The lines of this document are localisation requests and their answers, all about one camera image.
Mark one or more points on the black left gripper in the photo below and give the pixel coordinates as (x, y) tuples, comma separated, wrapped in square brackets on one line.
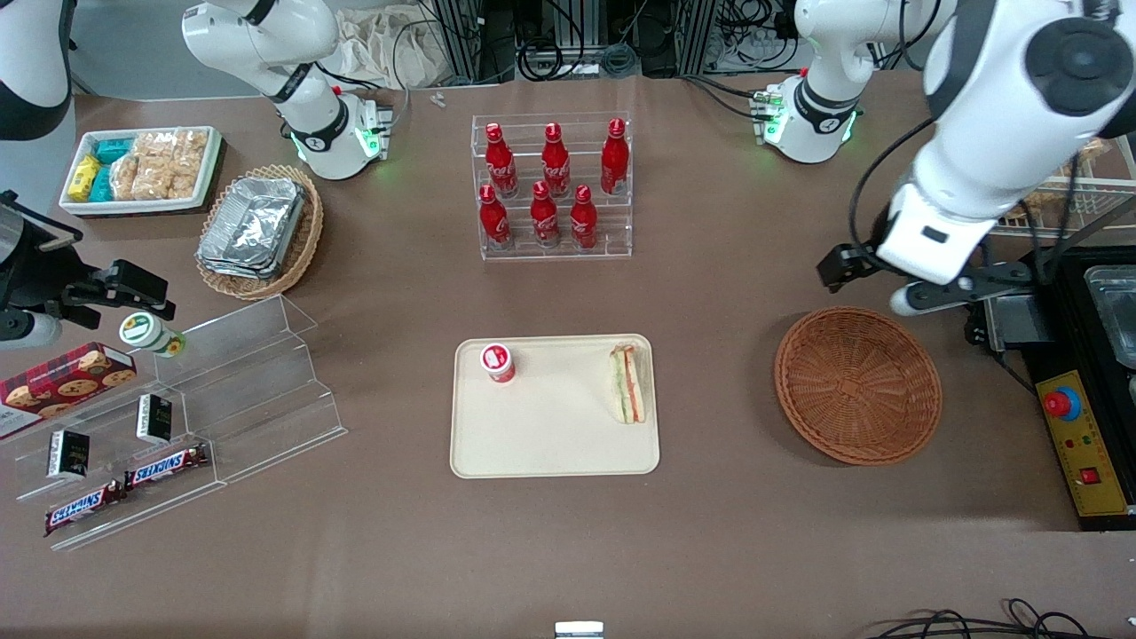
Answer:
[(873, 245)]

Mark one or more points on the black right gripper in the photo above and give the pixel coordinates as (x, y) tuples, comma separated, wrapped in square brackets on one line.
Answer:
[(37, 277)]

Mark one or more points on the triangular sandwich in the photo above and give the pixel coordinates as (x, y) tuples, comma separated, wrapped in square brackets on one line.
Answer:
[(628, 386)]

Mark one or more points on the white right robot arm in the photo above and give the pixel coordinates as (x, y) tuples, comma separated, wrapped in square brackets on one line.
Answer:
[(311, 115)]

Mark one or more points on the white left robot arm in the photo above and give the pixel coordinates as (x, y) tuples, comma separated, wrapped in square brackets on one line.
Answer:
[(985, 133)]

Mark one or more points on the round brown wicker basket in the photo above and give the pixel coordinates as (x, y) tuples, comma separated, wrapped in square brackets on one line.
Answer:
[(856, 390)]

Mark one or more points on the white rectangular snack tray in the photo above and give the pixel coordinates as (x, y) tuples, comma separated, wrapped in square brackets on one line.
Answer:
[(211, 169)]

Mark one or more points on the oval light wicker basket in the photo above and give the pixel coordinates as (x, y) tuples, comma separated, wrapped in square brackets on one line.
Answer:
[(306, 240)]

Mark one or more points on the metal tray in appliance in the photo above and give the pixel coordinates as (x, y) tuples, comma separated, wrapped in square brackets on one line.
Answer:
[(1114, 311)]

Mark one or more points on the beige plastic tray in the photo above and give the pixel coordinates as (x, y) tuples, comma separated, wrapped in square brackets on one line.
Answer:
[(550, 435)]

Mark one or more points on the green-lidded white bottle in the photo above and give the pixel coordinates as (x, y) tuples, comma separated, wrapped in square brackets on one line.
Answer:
[(146, 333)]

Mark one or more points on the clear rice cracker pack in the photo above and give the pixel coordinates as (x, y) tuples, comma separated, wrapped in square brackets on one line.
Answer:
[(155, 145), (125, 177), (191, 145), (185, 180), (153, 180)]

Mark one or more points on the teal snack packet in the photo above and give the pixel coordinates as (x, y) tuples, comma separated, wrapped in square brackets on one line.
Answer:
[(102, 185), (114, 149)]

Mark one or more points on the small black box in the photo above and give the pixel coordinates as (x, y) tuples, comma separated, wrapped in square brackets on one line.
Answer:
[(67, 454), (154, 419)]

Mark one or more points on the red plaid cookie box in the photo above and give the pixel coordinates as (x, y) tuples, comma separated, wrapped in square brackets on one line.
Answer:
[(62, 386)]

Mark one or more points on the stack of foil trays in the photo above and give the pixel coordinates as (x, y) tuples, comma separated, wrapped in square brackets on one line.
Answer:
[(253, 226)]

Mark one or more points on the yellow snack packet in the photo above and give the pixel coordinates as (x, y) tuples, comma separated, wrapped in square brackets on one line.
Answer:
[(84, 176)]

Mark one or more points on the clear acrylic stepped shelf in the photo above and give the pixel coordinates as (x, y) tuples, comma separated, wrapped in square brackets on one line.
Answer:
[(266, 390)]

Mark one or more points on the snickers chocolate bar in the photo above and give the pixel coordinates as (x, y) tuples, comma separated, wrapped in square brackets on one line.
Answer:
[(167, 467), (84, 508)]

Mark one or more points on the grey metal appliance flap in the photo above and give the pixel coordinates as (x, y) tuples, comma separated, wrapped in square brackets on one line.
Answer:
[(1016, 327)]

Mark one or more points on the brown cracker snack pack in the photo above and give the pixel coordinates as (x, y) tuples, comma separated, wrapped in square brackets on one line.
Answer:
[(1093, 151), (1040, 206)]

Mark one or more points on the clear acrylic bottle rack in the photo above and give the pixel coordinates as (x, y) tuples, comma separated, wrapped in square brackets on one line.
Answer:
[(612, 226)]

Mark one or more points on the black appliance housing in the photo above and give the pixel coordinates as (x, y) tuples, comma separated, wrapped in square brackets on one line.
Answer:
[(1065, 311)]

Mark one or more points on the red cola bottle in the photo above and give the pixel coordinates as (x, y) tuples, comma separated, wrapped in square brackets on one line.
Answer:
[(556, 164), (583, 222), (544, 220), (614, 160), (493, 222), (500, 164)]

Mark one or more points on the yellow emergency stop control box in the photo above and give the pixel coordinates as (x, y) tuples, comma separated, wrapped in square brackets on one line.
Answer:
[(1096, 453)]

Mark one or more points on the beige cloth bag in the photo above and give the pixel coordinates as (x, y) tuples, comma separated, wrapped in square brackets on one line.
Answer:
[(377, 49)]

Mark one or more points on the red cup with white lid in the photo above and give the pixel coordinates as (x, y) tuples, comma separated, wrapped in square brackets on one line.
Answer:
[(498, 362)]

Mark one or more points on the white block at table edge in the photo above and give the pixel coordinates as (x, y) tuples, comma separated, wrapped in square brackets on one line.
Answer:
[(579, 630)]

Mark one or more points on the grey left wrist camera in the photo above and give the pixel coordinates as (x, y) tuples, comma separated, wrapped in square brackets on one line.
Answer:
[(932, 297)]

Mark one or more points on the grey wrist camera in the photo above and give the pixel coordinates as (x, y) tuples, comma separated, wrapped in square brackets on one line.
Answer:
[(932, 297), (27, 330)]

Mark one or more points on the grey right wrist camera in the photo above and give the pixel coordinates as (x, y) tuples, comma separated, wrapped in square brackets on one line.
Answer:
[(27, 330)]

